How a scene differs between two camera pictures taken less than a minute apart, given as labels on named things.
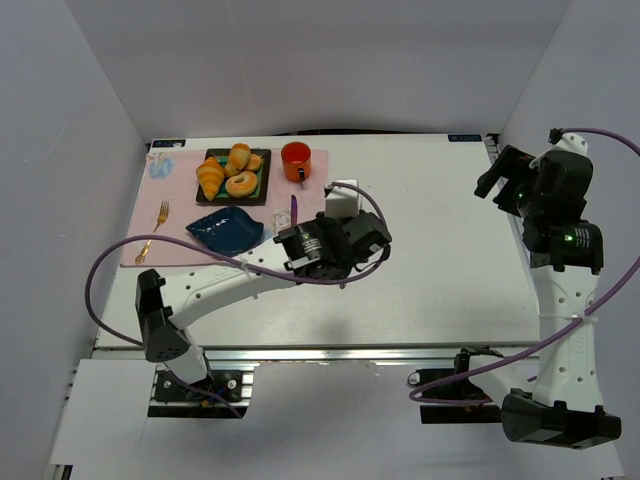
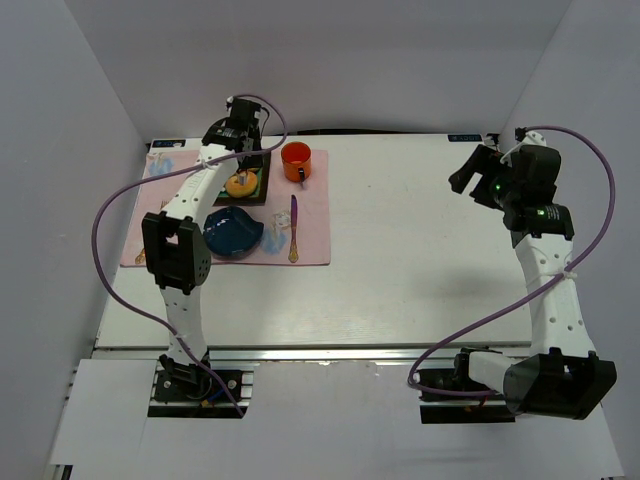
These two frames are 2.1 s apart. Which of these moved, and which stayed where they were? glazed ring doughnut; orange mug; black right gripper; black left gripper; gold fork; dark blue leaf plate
Moved: black right gripper; black left gripper
Stayed: glazed ring doughnut; gold fork; dark blue leaf plate; orange mug
